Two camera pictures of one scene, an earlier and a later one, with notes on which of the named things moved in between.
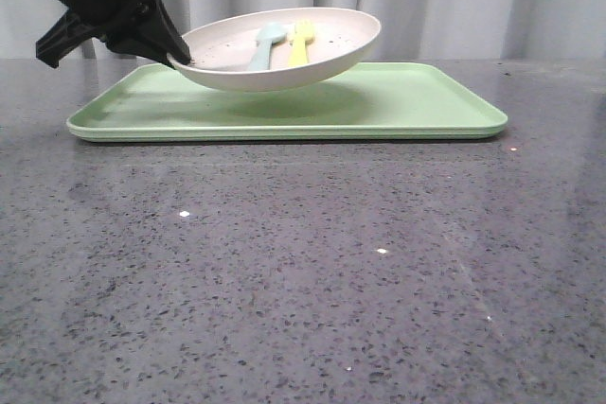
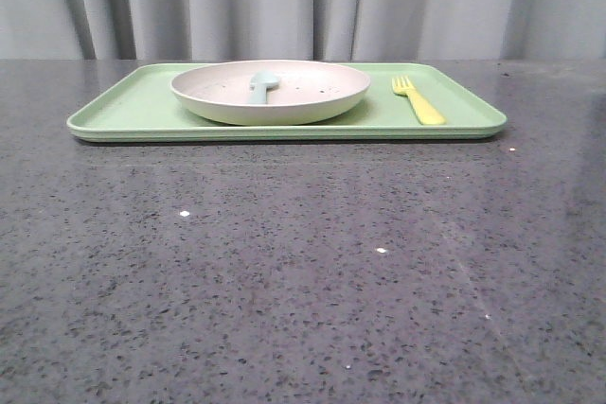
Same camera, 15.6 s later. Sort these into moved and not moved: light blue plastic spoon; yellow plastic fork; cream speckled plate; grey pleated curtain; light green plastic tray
Moved: yellow plastic fork; cream speckled plate; light blue plastic spoon
Not moved: light green plastic tray; grey pleated curtain
